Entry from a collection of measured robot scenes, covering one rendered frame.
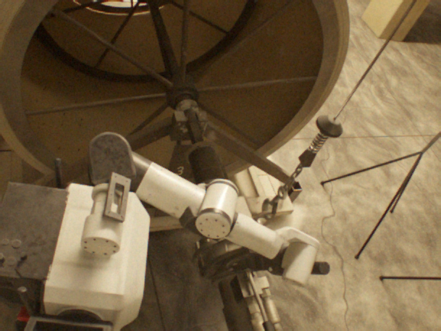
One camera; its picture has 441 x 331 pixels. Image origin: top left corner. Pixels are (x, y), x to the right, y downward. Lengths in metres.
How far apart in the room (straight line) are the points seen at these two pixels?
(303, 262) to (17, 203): 0.65
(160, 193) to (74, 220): 0.20
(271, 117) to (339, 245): 1.05
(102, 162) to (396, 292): 2.45
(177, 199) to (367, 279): 2.14
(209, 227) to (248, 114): 1.75
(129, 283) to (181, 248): 1.64
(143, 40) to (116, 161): 2.66
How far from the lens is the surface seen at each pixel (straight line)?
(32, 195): 0.81
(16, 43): 1.54
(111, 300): 0.71
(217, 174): 1.44
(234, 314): 1.32
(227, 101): 2.69
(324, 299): 2.57
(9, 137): 1.89
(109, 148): 0.85
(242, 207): 1.26
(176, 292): 2.23
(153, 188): 0.86
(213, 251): 1.23
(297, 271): 0.95
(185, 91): 1.73
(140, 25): 3.64
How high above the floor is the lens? 2.06
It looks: 48 degrees down
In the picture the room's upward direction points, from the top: 24 degrees clockwise
